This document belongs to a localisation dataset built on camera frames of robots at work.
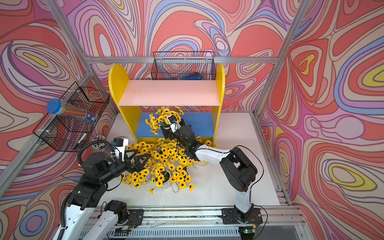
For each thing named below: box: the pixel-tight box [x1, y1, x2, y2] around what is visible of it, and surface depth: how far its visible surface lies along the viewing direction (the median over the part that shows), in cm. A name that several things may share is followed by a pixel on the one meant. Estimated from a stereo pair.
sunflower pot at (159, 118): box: [145, 106, 185, 135], surface depth 78 cm
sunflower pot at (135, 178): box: [120, 168, 150, 189], surface depth 75 cm
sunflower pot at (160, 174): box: [148, 163, 171, 195], surface depth 75 cm
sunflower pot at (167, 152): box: [154, 138, 181, 167], surface depth 83 cm
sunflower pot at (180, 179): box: [169, 165, 195, 193], surface depth 74 cm
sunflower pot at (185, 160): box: [178, 148, 199, 169], surface depth 82 cm
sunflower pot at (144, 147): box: [126, 141, 159, 167], surface depth 84 cm
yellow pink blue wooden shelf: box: [108, 64, 226, 145], surface depth 77 cm
